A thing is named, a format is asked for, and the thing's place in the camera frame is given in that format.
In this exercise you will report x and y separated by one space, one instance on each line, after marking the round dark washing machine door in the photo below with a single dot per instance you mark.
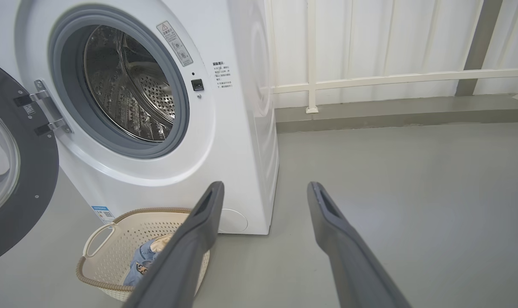
40 171

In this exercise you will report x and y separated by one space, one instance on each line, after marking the white front-load washing machine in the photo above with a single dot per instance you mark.
224 149

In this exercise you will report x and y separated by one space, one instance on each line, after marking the cream perforated laundry basket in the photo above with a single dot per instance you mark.
109 256

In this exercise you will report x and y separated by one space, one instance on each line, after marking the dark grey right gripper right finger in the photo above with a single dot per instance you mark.
349 265

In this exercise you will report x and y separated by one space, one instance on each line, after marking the cream yellow print garment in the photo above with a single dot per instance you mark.
160 244

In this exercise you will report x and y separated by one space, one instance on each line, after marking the white metal railing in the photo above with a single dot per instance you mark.
311 64

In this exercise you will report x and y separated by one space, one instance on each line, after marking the blue cartoon print garment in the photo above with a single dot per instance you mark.
139 265

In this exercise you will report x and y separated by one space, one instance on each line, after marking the white round filter access cover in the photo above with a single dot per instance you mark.
233 221

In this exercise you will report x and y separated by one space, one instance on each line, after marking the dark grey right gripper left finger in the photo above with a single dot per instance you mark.
186 256

